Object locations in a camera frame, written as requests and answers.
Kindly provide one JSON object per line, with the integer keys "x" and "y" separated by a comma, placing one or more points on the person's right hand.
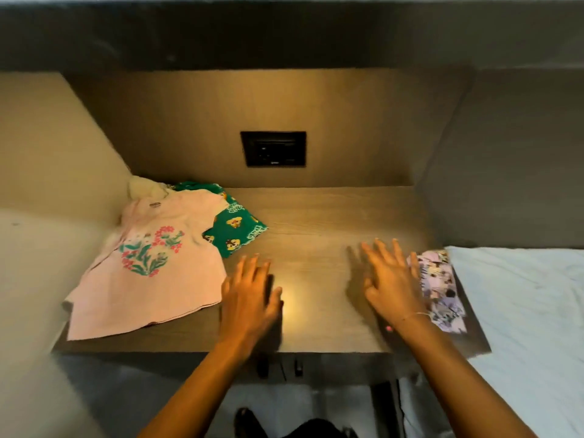
{"x": 394, "y": 291}

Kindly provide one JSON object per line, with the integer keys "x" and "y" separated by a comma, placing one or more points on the person's left hand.
{"x": 246, "y": 310}

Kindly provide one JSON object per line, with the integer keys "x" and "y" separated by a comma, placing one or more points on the person's left middle finger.
{"x": 253, "y": 270}

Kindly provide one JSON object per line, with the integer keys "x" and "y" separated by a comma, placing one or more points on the person's right thumb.
{"x": 372, "y": 297}

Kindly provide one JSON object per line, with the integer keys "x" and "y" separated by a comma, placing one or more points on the person's right middle finger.
{"x": 383, "y": 256}

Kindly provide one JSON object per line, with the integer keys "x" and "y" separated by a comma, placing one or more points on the person's right little finger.
{"x": 413, "y": 268}

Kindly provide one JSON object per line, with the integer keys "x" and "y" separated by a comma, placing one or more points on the person's left thumb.
{"x": 275, "y": 304}

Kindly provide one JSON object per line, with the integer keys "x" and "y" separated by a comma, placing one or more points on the person's left little finger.
{"x": 226, "y": 289}

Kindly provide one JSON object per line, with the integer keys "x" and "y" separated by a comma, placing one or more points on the person's left forearm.
{"x": 200, "y": 392}

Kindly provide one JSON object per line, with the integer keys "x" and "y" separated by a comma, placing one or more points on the person's right forearm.
{"x": 456, "y": 383}

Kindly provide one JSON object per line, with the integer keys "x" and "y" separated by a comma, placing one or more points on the lilac cartoon print cloth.
{"x": 441, "y": 291}

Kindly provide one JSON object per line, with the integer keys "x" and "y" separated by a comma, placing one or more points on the green cartoon print garment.
{"x": 235, "y": 225}

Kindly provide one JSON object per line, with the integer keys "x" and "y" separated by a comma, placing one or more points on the pink floral print t-shirt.
{"x": 150, "y": 278}

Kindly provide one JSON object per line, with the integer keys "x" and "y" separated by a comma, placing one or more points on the black table leg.
{"x": 383, "y": 408}

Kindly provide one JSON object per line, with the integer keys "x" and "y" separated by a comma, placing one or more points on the black shoe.
{"x": 246, "y": 424}

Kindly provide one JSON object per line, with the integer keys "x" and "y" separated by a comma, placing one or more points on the white bed sheet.
{"x": 524, "y": 323}

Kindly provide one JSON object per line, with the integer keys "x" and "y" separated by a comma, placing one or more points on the cream crumpled cloth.
{"x": 142, "y": 187}

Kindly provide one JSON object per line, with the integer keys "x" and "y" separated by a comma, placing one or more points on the black trousers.
{"x": 319, "y": 429}

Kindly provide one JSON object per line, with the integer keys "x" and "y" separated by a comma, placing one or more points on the black table bracket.
{"x": 262, "y": 365}
{"x": 298, "y": 367}

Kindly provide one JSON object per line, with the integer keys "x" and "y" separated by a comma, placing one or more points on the black wall socket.
{"x": 273, "y": 149}

